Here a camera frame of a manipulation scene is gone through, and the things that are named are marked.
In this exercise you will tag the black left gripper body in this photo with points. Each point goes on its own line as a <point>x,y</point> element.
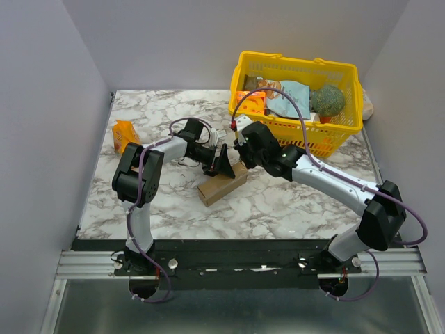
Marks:
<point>205,156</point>

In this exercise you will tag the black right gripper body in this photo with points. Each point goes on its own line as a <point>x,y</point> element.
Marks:
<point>241,149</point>

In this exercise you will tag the brown cardboard express box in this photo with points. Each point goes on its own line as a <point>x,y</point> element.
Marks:
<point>219,186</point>

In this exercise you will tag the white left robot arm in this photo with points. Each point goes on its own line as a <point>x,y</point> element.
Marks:
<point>136,180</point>

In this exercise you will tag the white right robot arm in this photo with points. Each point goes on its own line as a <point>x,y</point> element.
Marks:
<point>379,206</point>

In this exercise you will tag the orange snack box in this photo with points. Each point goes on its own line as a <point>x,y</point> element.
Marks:
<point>254,104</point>

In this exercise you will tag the yellow plastic shopping basket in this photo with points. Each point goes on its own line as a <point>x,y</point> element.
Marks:
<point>288,84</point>

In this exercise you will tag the dark brown packet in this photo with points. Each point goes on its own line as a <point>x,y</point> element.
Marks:
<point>250,83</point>

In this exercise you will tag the green round melon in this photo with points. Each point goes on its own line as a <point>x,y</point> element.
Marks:
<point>328,101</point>

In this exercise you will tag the orange snack bag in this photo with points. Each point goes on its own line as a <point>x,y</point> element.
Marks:
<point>123,134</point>

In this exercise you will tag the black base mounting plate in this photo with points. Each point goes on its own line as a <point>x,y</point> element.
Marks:
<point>228,265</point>

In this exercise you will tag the white bag behind basket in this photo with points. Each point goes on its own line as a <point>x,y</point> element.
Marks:
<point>367,108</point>

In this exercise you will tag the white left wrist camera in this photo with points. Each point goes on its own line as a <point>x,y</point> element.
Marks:
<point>215,135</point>

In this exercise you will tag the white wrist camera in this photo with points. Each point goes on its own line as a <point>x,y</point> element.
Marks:
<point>239,123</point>
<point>215,135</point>

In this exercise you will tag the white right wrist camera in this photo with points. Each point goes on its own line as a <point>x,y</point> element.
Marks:
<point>239,123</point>

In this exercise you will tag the aluminium extrusion rail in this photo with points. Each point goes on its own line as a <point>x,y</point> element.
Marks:
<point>396,262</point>

